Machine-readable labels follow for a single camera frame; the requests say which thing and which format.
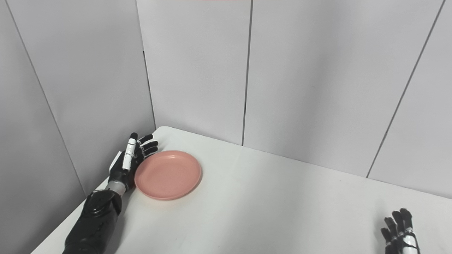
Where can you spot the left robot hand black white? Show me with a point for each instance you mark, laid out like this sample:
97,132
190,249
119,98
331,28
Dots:
123,169

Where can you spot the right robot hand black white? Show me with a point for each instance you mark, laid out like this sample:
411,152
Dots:
400,236

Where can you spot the pink round plate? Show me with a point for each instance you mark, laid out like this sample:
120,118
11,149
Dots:
167,175

